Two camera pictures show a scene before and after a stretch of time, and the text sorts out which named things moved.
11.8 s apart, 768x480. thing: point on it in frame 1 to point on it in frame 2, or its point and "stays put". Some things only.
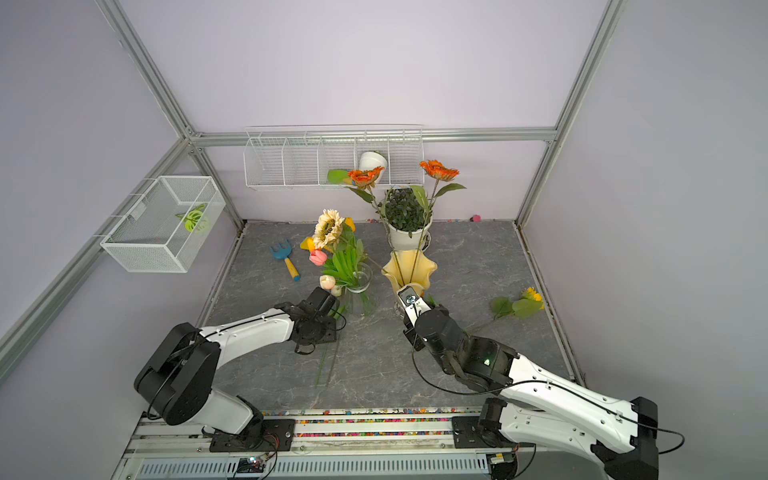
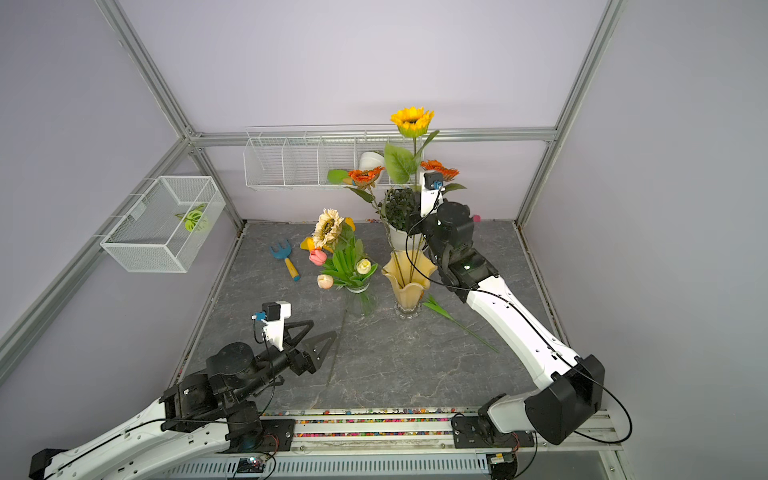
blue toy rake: x=283 y=253 stays put
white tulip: x=337 y=312 to x=363 y=266
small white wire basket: x=162 y=227 stays put
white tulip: x=327 y=282 stays put
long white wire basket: x=301 y=157 stays put
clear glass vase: x=358 y=293 stays put
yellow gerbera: x=529 y=304 to x=412 y=122
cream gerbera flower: x=327 y=227 stays put
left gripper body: x=324 y=331 to x=280 y=361
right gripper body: x=413 y=336 to x=432 y=227
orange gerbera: x=366 y=178 stays put
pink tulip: x=318 y=257 stays put
